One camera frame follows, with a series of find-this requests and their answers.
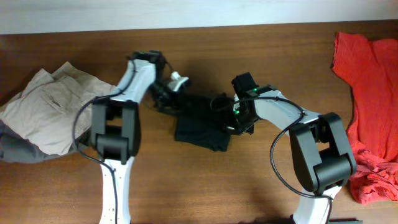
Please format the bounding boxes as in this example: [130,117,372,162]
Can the dark green t-shirt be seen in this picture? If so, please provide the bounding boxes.
[155,93,234,152]

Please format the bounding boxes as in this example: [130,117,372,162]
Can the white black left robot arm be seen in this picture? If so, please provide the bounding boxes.
[91,50,188,224]

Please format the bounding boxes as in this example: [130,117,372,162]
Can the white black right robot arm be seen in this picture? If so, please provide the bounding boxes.
[229,84,357,223]

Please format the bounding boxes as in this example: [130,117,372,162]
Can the beige folded trousers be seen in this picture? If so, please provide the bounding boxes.
[1,62,115,156]

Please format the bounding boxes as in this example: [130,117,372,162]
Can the red t-shirt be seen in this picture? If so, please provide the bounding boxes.
[332,32,397,205]

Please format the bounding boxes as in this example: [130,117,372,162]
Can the grey folded garment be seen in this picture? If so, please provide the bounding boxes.
[1,122,90,164]

